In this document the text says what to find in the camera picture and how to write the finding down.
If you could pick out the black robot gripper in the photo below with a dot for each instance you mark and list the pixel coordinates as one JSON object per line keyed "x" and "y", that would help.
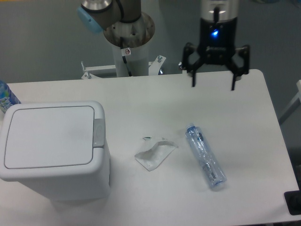
{"x": 217, "y": 44}

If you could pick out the grey trash can push button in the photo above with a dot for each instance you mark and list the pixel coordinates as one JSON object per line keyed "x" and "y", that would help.
{"x": 99, "y": 133}

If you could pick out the white plastic trash can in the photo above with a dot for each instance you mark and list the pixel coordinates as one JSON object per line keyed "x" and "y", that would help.
{"x": 65, "y": 183}

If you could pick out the white trash can lid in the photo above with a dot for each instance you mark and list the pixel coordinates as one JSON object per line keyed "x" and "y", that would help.
{"x": 48, "y": 137}

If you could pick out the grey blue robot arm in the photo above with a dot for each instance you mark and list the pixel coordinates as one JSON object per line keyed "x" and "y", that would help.
{"x": 98, "y": 15}

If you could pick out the small green wrapper scrap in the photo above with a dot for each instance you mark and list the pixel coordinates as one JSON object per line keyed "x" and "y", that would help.
{"x": 147, "y": 138}

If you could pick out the torn white plastic wrapper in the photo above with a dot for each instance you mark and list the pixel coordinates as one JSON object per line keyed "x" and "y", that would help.
{"x": 153, "y": 152}

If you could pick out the clear blue plastic bottle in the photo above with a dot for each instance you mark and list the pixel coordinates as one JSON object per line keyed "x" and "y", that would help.
{"x": 206, "y": 159}

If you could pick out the black object at table corner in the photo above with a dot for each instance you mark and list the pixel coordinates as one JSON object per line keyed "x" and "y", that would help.
{"x": 293, "y": 201}

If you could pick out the blue green labelled bottle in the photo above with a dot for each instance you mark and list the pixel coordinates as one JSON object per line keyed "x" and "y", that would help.
{"x": 7, "y": 97}

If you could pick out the white frame at right edge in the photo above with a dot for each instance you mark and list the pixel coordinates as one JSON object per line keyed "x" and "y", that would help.
{"x": 292, "y": 106}

